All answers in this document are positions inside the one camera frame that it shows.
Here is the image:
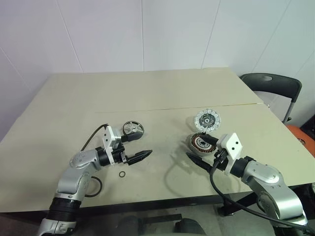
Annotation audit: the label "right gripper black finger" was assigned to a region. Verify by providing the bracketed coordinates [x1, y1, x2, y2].
[200, 136, 219, 148]
[186, 152, 214, 173]

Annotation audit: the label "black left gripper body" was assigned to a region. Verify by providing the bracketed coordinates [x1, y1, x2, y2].
[112, 140, 130, 165]

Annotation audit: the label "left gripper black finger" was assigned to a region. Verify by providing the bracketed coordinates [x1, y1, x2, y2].
[127, 149, 153, 165]
[122, 132, 144, 143]

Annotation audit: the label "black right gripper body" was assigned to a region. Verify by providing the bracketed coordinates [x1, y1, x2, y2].
[213, 147, 230, 173]

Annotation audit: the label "motor stator housing copper windings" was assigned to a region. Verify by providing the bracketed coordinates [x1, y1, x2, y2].
[186, 132, 218, 157]

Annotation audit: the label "black flat bar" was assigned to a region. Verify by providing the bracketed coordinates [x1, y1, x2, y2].
[141, 213, 183, 226]

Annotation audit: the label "dark rounded shape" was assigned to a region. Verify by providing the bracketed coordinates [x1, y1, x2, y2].
[174, 217, 205, 236]

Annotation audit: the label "orange flat object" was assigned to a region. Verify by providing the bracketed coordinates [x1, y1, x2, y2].
[285, 124, 315, 158]

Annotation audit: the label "black folding chair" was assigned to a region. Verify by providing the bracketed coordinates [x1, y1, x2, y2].
[240, 73, 303, 125]

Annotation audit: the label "black framed glass cabinet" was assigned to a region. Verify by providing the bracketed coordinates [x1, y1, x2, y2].
[298, 119, 315, 130]

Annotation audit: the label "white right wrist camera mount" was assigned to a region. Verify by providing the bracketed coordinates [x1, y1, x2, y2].
[218, 132, 244, 176]

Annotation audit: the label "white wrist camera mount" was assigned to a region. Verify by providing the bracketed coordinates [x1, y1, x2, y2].
[102, 125, 124, 166]
[218, 132, 244, 176]

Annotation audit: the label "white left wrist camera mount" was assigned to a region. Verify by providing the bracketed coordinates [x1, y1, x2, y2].
[102, 125, 124, 166]

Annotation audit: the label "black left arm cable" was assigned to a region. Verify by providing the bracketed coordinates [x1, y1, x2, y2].
[80, 123, 110, 197]

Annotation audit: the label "black table frame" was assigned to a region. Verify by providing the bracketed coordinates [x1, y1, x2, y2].
[0, 183, 315, 217]

